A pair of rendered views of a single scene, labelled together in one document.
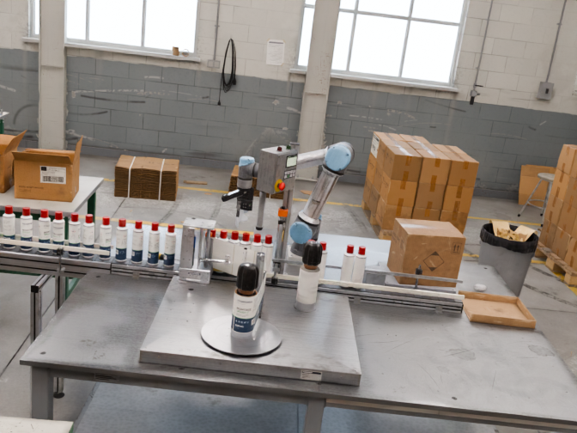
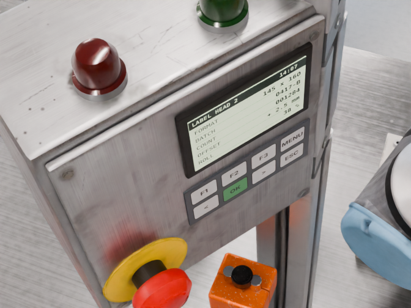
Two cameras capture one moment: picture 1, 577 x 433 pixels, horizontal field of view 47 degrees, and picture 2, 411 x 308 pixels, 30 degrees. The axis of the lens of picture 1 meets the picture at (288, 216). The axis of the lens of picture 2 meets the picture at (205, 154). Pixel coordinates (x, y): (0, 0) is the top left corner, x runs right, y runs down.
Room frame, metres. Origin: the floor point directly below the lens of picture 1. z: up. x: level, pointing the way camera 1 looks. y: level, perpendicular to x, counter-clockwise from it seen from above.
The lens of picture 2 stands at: (2.73, -0.08, 1.76)
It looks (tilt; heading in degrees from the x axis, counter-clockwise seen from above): 57 degrees down; 30
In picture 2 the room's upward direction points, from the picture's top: 7 degrees counter-clockwise
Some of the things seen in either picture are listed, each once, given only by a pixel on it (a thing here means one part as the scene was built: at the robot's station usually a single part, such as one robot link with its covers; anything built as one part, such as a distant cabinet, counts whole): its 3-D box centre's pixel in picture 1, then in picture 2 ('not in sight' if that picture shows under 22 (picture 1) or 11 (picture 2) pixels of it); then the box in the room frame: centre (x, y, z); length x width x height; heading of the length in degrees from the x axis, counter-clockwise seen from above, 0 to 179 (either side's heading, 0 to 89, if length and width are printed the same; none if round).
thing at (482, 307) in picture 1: (495, 308); not in sight; (2.89, -1.03, 0.85); 0.30 x 0.26 x 0.04; 91
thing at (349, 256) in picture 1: (347, 265); not in sight; (2.88, -0.30, 0.98); 0.05 x 0.05 x 0.20
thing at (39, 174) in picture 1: (48, 165); not in sight; (4.00, 1.54, 0.97); 0.51 x 0.39 x 0.37; 10
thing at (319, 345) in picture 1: (255, 325); not in sight; (2.42, 0.08, 0.86); 0.80 x 0.67 x 0.05; 91
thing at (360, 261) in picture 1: (359, 267); not in sight; (2.88, -0.36, 0.98); 0.05 x 0.05 x 0.20
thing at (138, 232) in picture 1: (137, 241); not in sight; (2.85, 0.68, 0.98); 0.05 x 0.05 x 0.20
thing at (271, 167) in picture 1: (277, 169); (163, 128); (2.95, 0.08, 1.38); 0.17 x 0.10 x 0.19; 147
